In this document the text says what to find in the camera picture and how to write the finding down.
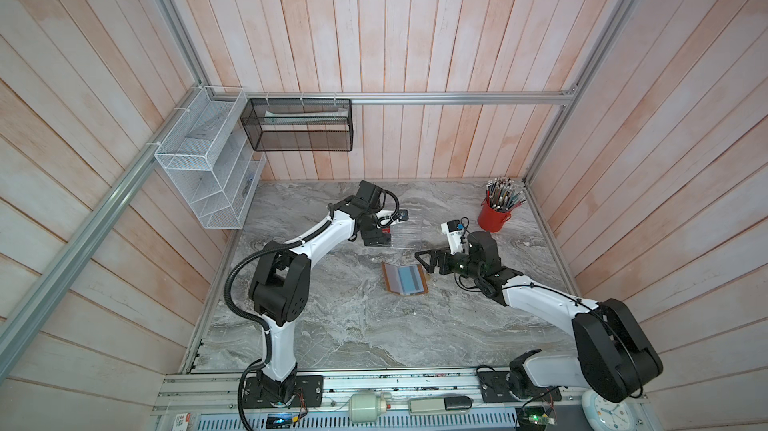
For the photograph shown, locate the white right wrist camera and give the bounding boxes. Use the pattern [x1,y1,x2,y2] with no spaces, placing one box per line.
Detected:
[441,218,468,255]

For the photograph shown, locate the clear acrylic card stand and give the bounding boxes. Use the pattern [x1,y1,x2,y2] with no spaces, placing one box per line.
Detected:
[390,216,434,251]

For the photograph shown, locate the light blue card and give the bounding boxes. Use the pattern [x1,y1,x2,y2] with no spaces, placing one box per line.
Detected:
[397,265,426,296]

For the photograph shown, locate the black mesh wall basket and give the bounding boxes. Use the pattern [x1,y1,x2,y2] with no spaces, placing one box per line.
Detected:
[240,97,354,152]

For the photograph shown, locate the white cylindrical device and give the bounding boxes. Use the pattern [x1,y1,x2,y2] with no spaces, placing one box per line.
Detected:
[348,391,389,424]

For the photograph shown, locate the red metal pencil bucket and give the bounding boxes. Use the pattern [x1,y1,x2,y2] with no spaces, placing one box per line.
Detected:
[477,198,512,233]

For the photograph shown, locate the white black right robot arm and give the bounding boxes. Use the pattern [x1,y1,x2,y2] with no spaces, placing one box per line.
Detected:
[414,223,664,403]

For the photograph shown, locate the white wire mesh shelf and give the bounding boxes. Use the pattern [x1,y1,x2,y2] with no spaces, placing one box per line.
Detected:
[155,86,266,230]

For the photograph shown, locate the brown leather card holder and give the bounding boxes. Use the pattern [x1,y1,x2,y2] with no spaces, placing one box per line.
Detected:
[382,263,428,296]

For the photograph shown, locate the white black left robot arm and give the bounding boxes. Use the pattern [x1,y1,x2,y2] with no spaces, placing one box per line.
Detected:
[248,181,408,383]

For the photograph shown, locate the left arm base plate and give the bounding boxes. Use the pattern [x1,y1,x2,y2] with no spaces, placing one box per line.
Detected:
[240,373,324,409]

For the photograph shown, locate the grey black rectangular device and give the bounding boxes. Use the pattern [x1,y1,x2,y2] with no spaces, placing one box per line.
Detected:
[408,395,473,415]

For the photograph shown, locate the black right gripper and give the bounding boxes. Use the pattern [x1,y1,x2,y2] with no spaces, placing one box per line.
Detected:
[415,244,481,280]

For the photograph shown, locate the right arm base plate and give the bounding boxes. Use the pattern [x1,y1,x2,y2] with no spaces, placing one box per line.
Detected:
[476,368,562,404]

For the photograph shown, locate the white analog clock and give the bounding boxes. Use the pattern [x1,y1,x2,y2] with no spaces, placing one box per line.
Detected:
[581,390,637,431]

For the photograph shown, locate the black card in stand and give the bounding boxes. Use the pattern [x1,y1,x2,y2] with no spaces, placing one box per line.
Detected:
[361,229,391,247]

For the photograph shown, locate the black corrugated cable hose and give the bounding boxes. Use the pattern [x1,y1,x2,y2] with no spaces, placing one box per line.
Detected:
[223,217,334,366]

